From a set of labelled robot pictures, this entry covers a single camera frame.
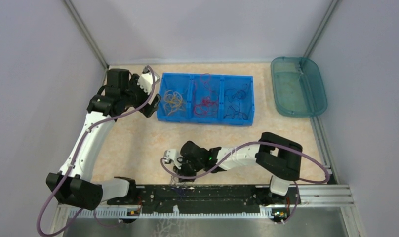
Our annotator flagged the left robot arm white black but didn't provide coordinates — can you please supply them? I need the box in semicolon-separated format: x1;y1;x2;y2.
46;66;161;210

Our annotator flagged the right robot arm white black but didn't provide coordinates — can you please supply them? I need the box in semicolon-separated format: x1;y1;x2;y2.
163;132;303;203

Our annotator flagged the aluminium frame post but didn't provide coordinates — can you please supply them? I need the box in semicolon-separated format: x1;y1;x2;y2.
303;0;342;58
62;0;109;70

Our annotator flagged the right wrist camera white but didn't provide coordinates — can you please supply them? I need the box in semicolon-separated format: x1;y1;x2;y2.
163;149;179;164

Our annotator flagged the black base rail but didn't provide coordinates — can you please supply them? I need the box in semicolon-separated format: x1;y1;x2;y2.
107;185;301;214

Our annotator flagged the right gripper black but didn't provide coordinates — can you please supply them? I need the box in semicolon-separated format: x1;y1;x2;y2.
173;156;204;183

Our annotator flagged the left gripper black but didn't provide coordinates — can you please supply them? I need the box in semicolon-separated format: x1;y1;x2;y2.
121;74;161;117

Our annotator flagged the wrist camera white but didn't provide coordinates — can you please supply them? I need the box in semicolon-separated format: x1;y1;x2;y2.
163;149;179;164
137;66;160;95

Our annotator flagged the blue three-compartment plastic bin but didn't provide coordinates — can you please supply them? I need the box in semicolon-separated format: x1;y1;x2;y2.
157;73;255;126

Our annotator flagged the teal translucent plastic tray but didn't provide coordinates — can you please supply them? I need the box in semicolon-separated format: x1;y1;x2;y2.
271;56;328;118

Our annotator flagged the aluminium frame post right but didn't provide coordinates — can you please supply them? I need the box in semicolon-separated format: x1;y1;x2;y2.
303;0;342;58

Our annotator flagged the white slotted cable duct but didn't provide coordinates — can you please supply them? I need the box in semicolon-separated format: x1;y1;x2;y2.
77;206;286;219

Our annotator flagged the aluminium rail right side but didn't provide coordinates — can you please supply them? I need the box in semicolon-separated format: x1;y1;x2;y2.
310;117;354;207

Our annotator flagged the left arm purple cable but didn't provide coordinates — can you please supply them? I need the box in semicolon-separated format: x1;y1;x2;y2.
36;65;156;237

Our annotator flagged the yellow wire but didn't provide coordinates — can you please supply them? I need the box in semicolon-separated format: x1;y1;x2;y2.
162;90;187;116

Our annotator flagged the aluminium frame post left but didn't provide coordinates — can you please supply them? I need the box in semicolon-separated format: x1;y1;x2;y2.
62;0;109;70

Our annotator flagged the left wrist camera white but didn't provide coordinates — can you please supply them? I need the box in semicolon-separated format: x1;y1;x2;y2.
137;66;160;95

